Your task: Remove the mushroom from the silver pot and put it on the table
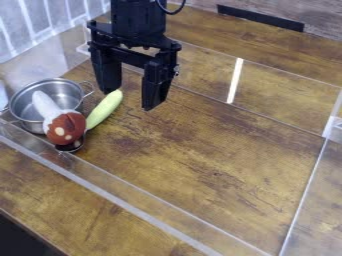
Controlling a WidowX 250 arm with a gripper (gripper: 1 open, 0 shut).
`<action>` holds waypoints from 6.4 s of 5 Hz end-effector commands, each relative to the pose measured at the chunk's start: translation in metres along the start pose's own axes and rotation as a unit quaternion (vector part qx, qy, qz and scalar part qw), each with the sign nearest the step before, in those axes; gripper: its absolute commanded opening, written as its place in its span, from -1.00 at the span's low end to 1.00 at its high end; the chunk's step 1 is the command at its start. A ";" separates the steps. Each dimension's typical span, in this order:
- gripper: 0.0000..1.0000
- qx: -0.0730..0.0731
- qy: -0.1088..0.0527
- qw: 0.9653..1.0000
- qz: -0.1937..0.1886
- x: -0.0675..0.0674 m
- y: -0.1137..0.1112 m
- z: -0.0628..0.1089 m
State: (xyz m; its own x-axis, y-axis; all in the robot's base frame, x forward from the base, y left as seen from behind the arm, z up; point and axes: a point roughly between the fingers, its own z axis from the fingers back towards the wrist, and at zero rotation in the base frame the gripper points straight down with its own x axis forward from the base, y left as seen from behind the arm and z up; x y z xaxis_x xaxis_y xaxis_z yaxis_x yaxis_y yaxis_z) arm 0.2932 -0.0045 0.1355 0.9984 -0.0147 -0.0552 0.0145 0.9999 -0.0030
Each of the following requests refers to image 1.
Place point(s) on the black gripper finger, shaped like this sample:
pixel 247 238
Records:
pixel 106 68
pixel 160 70

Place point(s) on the silver metal pot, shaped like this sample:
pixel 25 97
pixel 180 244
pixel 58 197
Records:
pixel 65 92

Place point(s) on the clear acrylic barrier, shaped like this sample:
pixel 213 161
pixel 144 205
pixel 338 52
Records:
pixel 183 225
pixel 315 230

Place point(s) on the clear acrylic triangle bracket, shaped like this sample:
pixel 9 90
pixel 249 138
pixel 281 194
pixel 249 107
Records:
pixel 82 47

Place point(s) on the green handled metal spoon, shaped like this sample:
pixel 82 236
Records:
pixel 97 115

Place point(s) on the black strip on table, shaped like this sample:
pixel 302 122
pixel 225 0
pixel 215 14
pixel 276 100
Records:
pixel 260 18

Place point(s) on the clear acrylic front barrier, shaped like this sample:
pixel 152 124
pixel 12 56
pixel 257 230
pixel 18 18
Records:
pixel 183 225

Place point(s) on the clear acrylic right barrier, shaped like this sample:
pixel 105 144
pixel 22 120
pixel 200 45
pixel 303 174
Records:
pixel 315 230

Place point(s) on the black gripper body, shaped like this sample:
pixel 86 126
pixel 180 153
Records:
pixel 136 26

